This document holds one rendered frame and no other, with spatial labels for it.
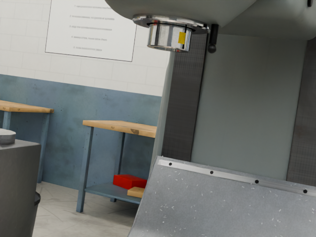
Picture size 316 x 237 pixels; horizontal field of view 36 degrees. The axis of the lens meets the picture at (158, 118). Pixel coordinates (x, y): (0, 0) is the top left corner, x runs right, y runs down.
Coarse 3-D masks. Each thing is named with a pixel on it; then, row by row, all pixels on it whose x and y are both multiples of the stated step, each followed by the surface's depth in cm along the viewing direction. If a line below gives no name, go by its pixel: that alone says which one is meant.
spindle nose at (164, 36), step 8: (152, 24) 51; (160, 24) 50; (168, 24) 50; (152, 32) 51; (160, 32) 50; (168, 32) 50; (176, 32) 50; (184, 32) 51; (152, 40) 51; (160, 40) 50; (168, 40) 50; (176, 40) 50; (160, 48) 54; (168, 48) 54; (176, 48) 51; (184, 48) 51
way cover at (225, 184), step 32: (160, 160) 93; (160, 192) 90; (192, 192) 88; (224, 192) 86; (256, 192) 84; (288, 192) 82; (160, 224) 87; (192, 224) 85; (224, 224) 83; (256, 224) 81; (288, 224) 80
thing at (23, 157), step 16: (0, 128) 68; (0, 144) 62; (16, 144) 64; (32, 144) 66; (0, 160) 59; (16, 160) 62; (32, 160) 66; (0, 176) 59; (16, 176) 63; (32, 176) 67; (0, 192) 60; (16, 192) 64; (32, 192) 68; (0, 208) 60; (16, 208) 64; (32, 208) 68; (0, 224) 61; (16, 224) 65
